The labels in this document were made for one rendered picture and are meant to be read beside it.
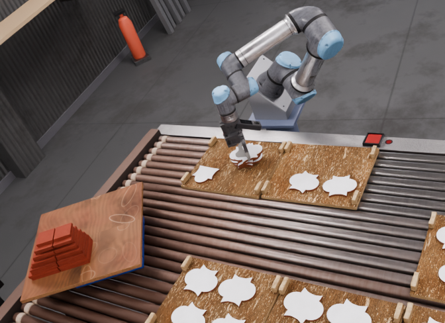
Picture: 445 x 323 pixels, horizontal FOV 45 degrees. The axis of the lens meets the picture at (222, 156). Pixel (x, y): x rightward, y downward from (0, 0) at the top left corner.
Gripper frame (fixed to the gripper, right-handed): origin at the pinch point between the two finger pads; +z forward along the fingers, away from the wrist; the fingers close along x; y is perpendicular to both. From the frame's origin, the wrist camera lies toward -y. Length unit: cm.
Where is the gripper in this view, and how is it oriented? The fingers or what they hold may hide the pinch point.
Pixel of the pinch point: (247, 152)
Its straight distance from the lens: 241.5
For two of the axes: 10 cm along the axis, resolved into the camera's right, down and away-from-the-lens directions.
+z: 3.1, 7.5, 5.9
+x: 1.5, 5.7, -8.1
